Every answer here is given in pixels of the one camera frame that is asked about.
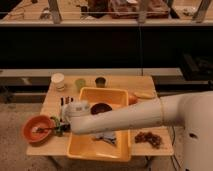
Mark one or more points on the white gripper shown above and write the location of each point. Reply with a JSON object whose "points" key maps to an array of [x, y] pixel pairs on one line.
{"points": [[73, 109]]}

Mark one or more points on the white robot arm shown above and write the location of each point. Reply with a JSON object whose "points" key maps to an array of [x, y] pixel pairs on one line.
{"points": [[193, 111]]}

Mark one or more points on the green cup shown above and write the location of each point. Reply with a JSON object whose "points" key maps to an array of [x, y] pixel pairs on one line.
{"points": [[80, 83]]}

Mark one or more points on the white paper cup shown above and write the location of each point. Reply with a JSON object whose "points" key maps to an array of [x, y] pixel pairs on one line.
{"points": [[58, 81]]}

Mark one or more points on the metal cup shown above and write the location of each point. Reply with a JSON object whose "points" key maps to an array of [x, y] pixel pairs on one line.
{"points": [[100, 82]]}

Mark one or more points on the wooden table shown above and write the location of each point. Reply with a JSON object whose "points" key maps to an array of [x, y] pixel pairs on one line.
{"points": [[57, 146]]}

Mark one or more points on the dark brown bowl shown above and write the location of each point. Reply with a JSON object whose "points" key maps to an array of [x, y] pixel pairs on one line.
{"points": [[100, 108]]}

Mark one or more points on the green-rimmed small dish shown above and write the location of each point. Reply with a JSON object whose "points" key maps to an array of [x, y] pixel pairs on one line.
{"points": [[57, 124]]}

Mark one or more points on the red bowl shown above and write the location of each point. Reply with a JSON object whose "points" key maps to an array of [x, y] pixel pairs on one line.
{"points": [[30, 126]]}

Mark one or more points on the spoon in red bowl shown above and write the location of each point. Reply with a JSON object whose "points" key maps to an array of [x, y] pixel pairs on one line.
{"points": [[46, 129]]}

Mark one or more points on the yellow plastic bin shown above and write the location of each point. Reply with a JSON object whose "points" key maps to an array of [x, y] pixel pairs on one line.
{"points": [[89, 147]]}

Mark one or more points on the grey cloth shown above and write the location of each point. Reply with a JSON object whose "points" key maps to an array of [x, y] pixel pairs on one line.
{"points": [[109, 137]]}

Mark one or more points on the orange fruit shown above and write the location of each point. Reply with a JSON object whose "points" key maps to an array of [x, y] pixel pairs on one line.
{"points": [[132, 99]]}

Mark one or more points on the yellow banana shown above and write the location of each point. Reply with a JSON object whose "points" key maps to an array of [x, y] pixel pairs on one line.
{"points": [[145, 95]]}

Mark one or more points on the bunch of dark grapes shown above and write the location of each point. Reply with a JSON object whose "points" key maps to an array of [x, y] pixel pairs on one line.
{"points": [[153, 139]]}

